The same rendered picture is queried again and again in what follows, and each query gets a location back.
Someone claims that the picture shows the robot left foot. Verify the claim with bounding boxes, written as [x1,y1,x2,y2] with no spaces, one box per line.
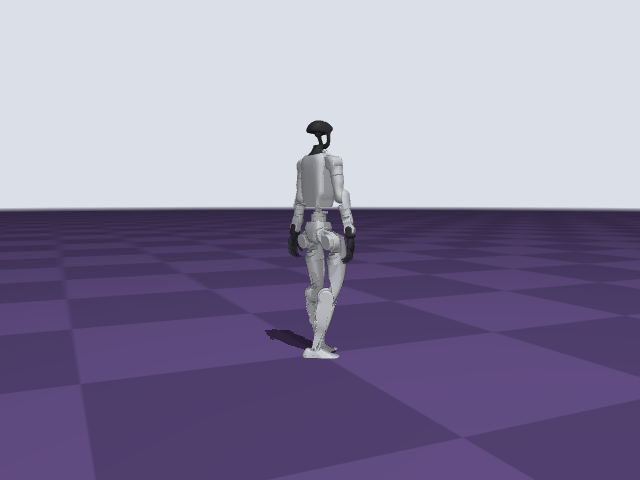
[313,344,338,352]

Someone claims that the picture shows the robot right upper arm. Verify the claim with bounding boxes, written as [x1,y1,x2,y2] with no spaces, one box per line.
[324,156,345,204]

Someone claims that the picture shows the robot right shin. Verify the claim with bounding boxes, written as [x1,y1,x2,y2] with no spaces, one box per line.
[312,290,338,352]

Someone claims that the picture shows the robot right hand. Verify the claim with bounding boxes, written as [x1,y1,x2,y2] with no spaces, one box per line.
[341,226,356,263]

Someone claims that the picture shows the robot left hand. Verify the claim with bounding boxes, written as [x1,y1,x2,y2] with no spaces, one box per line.
[288,224,303,257]

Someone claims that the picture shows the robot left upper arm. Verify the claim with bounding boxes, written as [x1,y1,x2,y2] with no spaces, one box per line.
[296,159,304,203]

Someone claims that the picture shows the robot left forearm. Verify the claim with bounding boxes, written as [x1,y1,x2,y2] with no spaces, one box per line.
[290,198,305,232]

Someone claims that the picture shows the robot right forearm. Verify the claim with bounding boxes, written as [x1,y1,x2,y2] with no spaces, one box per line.
[338,190,356,235]

